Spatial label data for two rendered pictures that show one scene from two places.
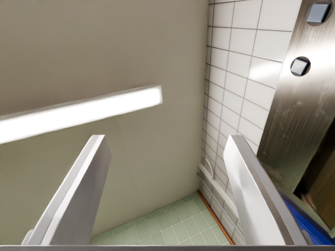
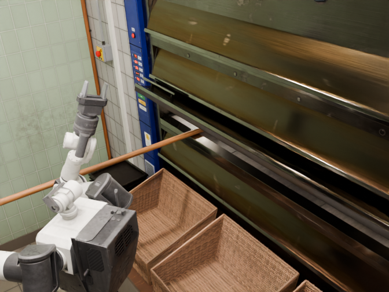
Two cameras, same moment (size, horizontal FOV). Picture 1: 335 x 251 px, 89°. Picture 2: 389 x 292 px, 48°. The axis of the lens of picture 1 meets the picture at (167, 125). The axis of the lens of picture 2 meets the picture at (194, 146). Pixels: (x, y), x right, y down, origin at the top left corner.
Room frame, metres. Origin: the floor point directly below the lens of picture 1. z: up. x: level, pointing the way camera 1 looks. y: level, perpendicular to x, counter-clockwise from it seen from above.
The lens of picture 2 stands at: (-1.54, -0.15, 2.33)
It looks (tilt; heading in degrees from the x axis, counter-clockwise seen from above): 29 degrees down; 353
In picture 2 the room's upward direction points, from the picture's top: 4 degrees counter-clockwise
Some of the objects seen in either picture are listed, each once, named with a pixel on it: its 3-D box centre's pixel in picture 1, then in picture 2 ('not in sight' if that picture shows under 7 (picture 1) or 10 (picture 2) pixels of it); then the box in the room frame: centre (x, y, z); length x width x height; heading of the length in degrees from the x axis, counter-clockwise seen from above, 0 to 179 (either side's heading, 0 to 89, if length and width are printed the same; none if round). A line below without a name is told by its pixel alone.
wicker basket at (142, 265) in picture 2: not in sight; (157, 220); (0.49, -0.15, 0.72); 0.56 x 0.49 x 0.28; 28
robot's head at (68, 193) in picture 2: not in sight; (66, 199); (-0.26, 0.14, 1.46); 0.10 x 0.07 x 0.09; 150
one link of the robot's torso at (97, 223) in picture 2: not in sight; (91, 248); (-0.29, 0.09, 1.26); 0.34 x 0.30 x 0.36; 150
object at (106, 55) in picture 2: not in sight; (104, 52); (1.41, 0.06, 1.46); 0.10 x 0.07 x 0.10; 27
